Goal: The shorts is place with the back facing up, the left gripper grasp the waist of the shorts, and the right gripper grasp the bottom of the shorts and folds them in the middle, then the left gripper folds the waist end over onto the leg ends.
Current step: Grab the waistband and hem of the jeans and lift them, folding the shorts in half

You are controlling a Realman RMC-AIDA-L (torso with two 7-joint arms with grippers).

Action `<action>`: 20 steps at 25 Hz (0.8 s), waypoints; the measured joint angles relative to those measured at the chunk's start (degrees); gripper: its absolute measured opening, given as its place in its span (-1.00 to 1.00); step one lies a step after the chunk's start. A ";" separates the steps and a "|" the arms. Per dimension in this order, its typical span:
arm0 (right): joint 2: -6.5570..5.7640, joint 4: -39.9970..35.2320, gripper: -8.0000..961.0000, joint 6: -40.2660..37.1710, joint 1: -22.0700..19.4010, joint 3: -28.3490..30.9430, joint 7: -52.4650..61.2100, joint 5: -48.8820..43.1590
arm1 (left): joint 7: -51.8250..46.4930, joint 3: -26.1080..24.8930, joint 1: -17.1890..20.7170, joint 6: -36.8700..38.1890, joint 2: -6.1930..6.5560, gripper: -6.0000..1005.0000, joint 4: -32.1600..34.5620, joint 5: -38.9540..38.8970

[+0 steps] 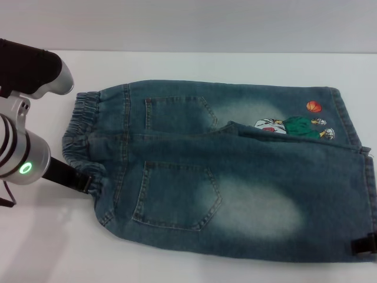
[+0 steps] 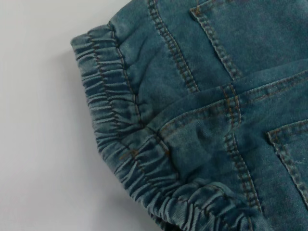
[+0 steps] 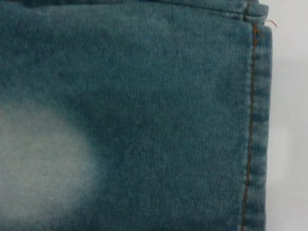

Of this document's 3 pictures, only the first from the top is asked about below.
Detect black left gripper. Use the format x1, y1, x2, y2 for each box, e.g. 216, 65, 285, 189
44, 157, 92, 195

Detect blue denim shorts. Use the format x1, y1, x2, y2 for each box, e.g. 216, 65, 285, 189
61, 78, 377, 263

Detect left arm cable with plug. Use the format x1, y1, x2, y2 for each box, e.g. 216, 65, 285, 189
0, 179, 17, 208

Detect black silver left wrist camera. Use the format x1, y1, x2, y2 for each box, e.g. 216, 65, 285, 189
0, 38, 74, 100

